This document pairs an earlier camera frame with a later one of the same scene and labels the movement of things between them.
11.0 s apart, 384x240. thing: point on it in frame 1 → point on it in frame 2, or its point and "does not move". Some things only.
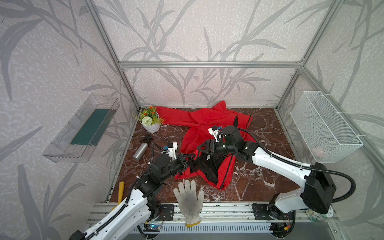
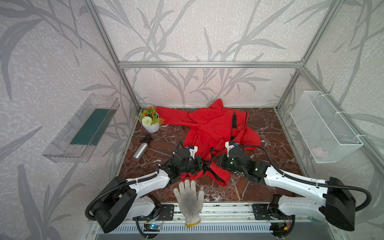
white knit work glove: x=190 y=203 does not move
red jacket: x=216 y=169 does not move
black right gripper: x=208 y=146 → x=219 y=162
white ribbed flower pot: x=153 y=128 does not move
